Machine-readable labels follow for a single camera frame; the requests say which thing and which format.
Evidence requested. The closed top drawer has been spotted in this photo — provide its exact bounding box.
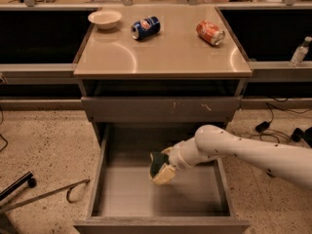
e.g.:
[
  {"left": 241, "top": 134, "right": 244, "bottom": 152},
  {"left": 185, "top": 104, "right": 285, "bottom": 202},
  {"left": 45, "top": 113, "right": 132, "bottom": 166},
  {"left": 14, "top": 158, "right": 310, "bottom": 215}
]
[{"left": 81, "top": 97, "right": 240, "bottom": 123}]

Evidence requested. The grey drawer cabinet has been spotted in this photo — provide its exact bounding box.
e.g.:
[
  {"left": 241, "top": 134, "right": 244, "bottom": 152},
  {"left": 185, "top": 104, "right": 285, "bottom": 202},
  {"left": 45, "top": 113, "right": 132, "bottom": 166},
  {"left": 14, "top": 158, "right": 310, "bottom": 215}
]
[{"left": 74, "top": 5, "right": 252, "bottom": 138}]

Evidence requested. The black floor cable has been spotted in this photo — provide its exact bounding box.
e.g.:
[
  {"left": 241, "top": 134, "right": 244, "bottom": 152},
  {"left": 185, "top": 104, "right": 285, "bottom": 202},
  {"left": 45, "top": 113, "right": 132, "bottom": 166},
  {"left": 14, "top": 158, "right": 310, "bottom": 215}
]
[{"left": 248, "top": 95, "right": 312, "bottom": 144}]

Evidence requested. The black office chair base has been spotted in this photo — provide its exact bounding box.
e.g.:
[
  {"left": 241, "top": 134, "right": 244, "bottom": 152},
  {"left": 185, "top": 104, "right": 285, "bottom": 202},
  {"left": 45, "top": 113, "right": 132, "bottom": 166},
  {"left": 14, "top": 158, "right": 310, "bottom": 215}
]
[{"left": 291, "top": 127, "right": 312, "bottom": 145}]

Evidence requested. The grey metal stand leg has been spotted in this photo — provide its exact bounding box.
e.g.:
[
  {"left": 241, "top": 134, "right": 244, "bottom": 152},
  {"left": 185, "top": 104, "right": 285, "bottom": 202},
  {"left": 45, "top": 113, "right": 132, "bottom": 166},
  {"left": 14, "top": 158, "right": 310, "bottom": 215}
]
[{"left": 0, "top": 178, "right": 91, "bottom": 215}]

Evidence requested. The white ceramic bowl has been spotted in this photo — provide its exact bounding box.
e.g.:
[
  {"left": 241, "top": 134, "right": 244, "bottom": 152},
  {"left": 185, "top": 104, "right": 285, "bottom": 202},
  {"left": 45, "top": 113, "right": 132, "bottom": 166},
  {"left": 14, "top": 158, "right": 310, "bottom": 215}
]
[{"left": 88, "top": 10, "right": 122, "bottom": 30}]

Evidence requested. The clear plastic bottle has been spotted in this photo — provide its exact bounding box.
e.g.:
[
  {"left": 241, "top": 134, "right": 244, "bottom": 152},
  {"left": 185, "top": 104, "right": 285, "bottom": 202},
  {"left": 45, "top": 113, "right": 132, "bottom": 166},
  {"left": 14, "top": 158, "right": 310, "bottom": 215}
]
[{"left": 290, "top": 36, "right": 312, "bottom": 67}]

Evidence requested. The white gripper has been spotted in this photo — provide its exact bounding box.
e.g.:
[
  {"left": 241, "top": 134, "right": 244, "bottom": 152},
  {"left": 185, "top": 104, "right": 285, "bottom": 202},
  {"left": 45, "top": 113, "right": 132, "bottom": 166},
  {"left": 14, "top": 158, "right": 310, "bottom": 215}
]
[{"left": 152, "top": 138, "right": 209, "bottom": 185}]

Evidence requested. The orange soda can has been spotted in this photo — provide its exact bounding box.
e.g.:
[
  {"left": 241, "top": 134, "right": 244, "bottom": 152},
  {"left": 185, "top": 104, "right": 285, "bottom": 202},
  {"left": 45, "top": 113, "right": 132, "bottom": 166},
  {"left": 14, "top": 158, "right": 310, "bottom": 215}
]
[{"left": 196, "top": 20, "right": 225, "bottom": 46}]

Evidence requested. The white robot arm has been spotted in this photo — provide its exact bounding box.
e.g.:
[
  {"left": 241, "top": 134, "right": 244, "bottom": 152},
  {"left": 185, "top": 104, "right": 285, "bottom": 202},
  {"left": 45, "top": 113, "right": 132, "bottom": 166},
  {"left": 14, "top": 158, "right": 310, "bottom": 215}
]
[{"left": 150, "top": 125, "right": 312, "bottom": 189}]

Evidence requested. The open middle drawer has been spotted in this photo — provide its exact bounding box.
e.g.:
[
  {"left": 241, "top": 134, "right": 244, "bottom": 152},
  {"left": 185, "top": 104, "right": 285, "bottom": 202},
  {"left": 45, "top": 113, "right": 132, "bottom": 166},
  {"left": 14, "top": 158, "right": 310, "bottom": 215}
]
[{"left": 74, "top": 123, "right": 250, "bottom": 234}]

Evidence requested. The black power adapter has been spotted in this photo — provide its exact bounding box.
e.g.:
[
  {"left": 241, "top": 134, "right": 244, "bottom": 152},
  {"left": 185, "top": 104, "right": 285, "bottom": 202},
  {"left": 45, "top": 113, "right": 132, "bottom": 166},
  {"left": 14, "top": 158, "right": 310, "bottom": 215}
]
[{"left": 255, "top": 121, "right": 270, "bottom": 133}]

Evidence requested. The black stand leg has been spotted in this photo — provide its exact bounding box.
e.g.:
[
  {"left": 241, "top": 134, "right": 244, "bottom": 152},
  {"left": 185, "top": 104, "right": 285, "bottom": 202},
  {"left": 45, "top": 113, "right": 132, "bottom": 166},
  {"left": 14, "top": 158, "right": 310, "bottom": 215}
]
[{"left": 0, "top": 172, "right": 37, "bottom": 201}]

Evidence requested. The green yellow sponge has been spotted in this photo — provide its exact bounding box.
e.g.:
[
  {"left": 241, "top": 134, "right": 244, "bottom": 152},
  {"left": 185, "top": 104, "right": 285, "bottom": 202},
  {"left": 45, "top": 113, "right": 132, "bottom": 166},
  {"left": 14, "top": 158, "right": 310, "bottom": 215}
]
[{"left": 150, "top": 152, "right": 170, "bottom": 177}]

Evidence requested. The blue soda can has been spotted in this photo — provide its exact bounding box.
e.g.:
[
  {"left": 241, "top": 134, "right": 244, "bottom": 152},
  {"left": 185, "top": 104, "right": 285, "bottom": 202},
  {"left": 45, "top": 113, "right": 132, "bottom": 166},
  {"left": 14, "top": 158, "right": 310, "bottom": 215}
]
[{"left": 131, "top": 17, "right": 161, "bottom": 40}]

